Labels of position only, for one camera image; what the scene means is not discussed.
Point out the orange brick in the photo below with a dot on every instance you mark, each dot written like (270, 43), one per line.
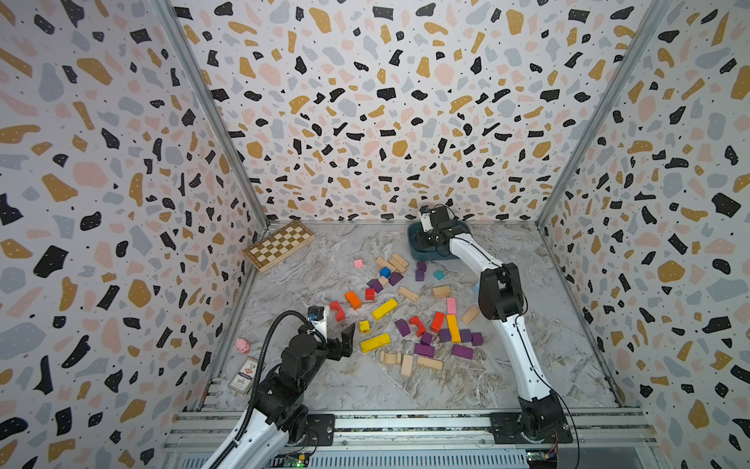
(353, 300)

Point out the red arch brick left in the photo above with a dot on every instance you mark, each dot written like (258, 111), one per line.
(337, 311)

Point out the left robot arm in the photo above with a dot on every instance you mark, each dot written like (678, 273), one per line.
(276, 418)

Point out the natural wood brick right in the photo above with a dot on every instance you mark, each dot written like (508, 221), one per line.
(471, 315)

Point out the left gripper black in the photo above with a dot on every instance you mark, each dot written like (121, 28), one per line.
(346, 344)

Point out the purple brick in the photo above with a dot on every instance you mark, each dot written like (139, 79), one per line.
(463, 352)
(402, 327)
(423, 350)

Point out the pink toy pig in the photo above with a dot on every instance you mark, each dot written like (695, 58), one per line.
(243, 346)

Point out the long yellow brick upper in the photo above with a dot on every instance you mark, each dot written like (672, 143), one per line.
(385, 309)

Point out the upright yellow brick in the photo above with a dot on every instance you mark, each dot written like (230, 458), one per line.
(453, 328)

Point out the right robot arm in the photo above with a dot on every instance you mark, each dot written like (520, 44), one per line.
(501, 301)

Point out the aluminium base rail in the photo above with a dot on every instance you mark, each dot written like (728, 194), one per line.
(590, 438)

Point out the pink brick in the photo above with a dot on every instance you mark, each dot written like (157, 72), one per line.
(451, 306)

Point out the long yellow brick lower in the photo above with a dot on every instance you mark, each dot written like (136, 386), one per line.
(375, 343)

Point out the teal storage bin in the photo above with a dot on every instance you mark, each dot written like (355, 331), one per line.
(434, 245)

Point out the natural wood flat brick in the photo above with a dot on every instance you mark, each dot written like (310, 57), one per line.
(428, 363)

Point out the long yellow brick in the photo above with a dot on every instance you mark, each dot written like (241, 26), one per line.
(385, 309)
(375, 343)

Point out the red arch brick centre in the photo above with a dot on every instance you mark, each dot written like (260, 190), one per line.
(418, 324)

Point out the natural wood arch brick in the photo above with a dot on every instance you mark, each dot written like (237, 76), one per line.
(390, 359)

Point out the wooden chessboard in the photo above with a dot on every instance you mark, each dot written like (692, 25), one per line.
(278, 246)

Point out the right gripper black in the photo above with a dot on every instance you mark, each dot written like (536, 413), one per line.
(420, 237)

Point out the red arch brick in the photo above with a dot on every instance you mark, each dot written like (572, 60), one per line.
(337, 311)
(418, 324)

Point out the playing card box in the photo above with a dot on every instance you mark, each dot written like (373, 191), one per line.
(244, 378)

